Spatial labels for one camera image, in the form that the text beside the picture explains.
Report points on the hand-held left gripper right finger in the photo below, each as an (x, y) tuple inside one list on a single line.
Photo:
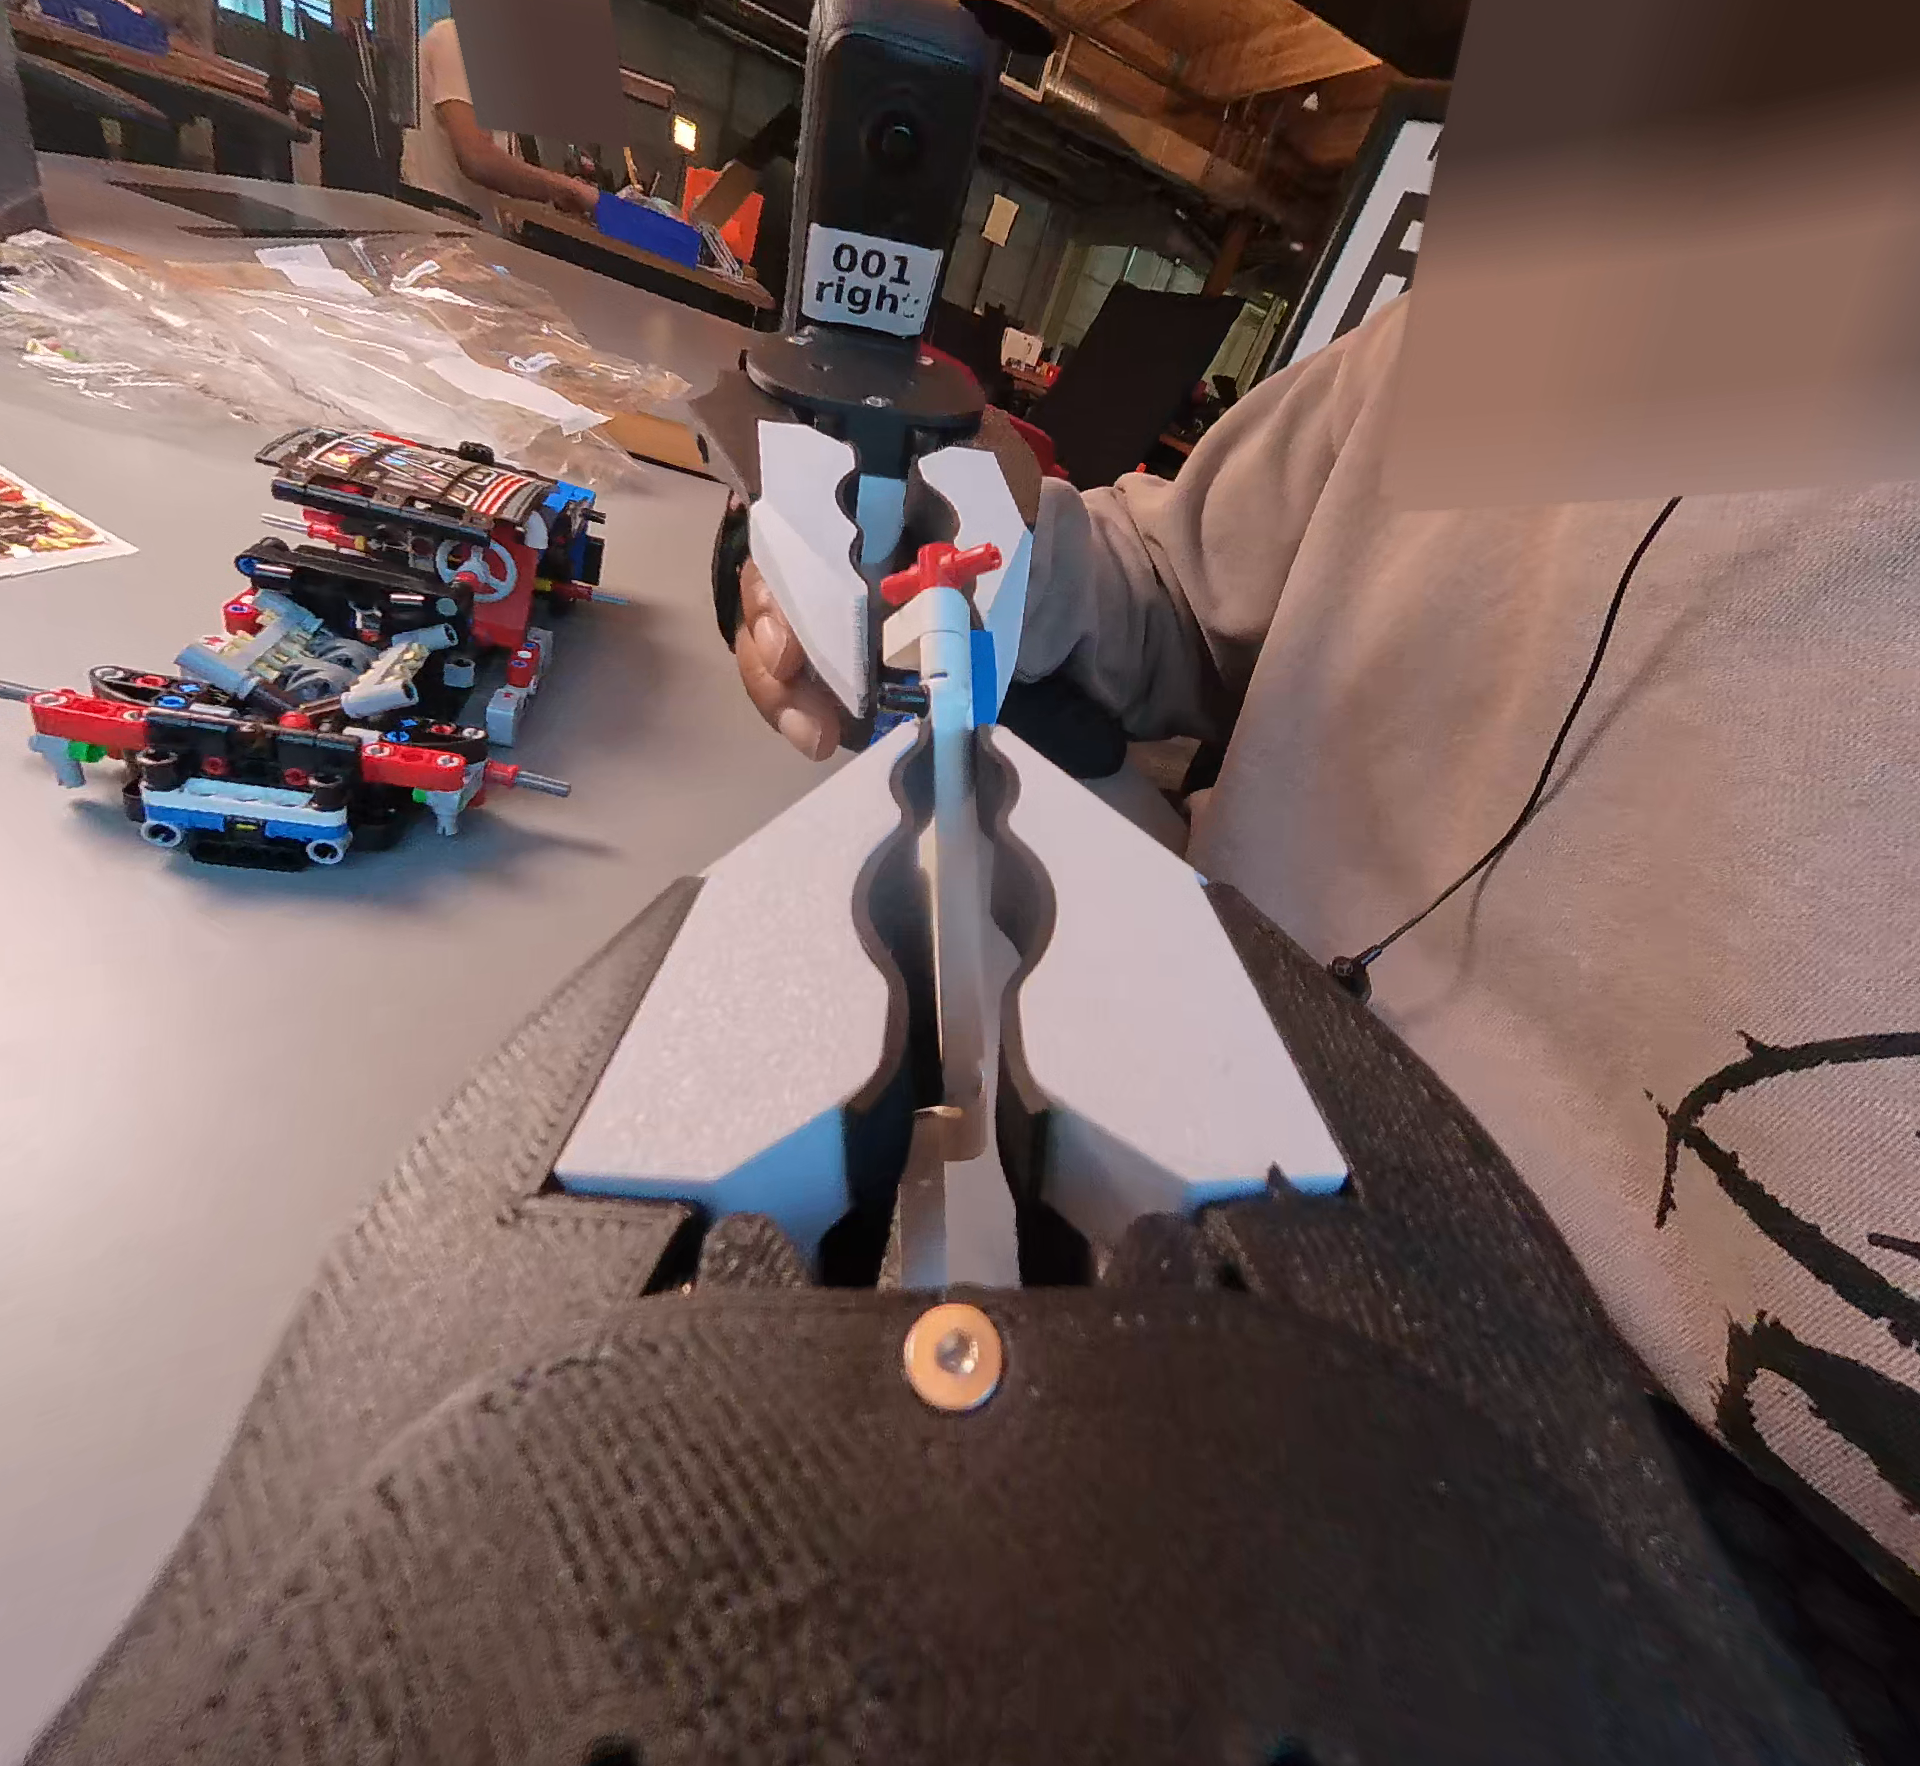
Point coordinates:
[(1184, 1032)]

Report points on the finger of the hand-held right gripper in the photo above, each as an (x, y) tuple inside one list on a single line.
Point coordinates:
[(802, 551), (997, 507)]

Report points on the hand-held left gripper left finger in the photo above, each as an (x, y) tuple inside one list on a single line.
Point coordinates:
[(721, 1032)]

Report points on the white and blue lego panel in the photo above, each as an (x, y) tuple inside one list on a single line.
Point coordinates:
[(948, 776)]

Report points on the lego race car model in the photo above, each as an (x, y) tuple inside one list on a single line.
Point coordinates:
[(315, 731)]

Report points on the person's right forearm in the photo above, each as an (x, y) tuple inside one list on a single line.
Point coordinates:
[(1140, 596)]

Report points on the heap of clear plastic bags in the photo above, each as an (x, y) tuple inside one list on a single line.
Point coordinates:
[(300, 325)]

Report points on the holographic sticker sheet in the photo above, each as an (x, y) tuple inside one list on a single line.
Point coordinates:
[(53, 529)]

